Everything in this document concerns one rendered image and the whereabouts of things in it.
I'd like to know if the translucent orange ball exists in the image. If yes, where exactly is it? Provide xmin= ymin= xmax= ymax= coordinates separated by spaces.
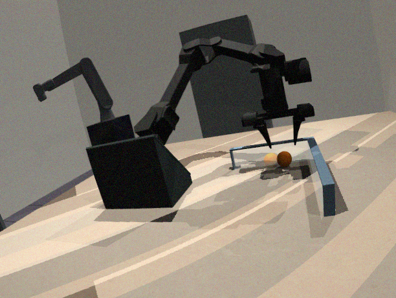
xmin=263 ymin=153 xmax=278 ymax=168

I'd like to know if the blue l-shaped wall trim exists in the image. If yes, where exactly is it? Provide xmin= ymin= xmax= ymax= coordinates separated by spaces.
xmin=230 ymin=137 xmax=335 ymax=217

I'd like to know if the brown ball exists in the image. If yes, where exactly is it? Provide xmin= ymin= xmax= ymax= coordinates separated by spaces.
xmin=277 ymin=151 xmax=292 ymax=167

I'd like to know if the low clear l-shaped wall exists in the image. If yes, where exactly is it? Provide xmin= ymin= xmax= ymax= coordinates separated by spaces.
xmin=231 ymin=141 xmax=324 ymax=213

